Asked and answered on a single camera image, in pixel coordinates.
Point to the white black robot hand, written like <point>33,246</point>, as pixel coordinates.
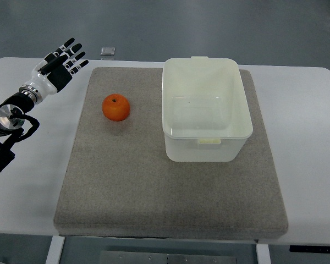
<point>54,72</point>

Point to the orange fruit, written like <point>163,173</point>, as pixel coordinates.
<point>116,107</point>

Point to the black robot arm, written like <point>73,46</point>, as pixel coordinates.
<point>15,124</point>

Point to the white plastic box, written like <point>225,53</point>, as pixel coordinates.
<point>205,113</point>

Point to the grey felt mat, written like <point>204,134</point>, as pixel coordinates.
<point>120,182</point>

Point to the white left table leg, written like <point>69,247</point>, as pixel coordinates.
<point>55,250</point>

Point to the white table leg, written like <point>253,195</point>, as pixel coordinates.
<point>263,254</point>
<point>55,250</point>

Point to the white right table leg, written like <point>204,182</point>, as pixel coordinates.
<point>263,254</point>

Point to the black table control panel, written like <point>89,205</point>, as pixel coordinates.
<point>310,249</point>

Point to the grey metal base plate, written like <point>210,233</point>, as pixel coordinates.
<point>149,257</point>

